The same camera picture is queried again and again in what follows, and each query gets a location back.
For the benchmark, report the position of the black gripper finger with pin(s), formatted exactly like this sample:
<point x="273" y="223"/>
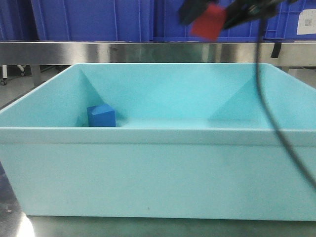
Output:
<point x="192" y="9"/>
<point x="242" y="11"/>

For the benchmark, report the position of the red foam cube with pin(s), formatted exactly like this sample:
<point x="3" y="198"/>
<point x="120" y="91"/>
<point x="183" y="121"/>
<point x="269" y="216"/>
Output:
<point x="210" y="23"/>

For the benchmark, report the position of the blue foam cube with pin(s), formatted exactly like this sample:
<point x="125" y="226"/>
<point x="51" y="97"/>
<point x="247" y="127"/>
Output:
<point x="101" y="116"/>

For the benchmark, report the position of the blue crate centre right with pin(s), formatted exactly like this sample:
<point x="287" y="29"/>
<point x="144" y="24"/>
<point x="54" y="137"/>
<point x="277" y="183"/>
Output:
<point x="168" y="29"/>

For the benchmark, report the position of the blue crate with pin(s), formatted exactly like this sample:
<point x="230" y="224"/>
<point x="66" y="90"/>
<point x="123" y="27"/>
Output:
<point x="17" y="22"/>
<point x="168" y="29"/>
<point x="94" y="20"/>
<point x="283" y="26"/>

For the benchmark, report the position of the blue crate far right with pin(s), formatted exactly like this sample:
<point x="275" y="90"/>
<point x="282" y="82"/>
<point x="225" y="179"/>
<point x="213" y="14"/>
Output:
<point x="283" y="26"/>

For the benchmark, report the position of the black tape strip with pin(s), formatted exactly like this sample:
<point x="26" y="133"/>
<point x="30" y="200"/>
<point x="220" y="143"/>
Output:
<point x="276" y="50"/>

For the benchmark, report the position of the white barcode label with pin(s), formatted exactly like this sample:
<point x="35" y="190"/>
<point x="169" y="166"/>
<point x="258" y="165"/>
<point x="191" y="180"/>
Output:
<point x="307" y="22"/>

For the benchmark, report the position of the light blue plastic tub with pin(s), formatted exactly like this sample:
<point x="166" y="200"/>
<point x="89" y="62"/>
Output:
<point x="191" y="141"/>

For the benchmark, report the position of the blue crate centre left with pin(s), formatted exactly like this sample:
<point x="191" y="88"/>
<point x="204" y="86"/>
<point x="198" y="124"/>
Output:
<point x="94" y="20"/>

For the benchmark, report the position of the blue crate far left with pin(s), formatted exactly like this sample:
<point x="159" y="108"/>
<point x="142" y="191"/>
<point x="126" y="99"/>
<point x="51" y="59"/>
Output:
<point x="17" y="22"/>

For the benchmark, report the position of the stainless steel shelf rail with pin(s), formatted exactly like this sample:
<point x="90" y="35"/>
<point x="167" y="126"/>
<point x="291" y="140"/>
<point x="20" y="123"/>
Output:
<point x="69" y="53"/>

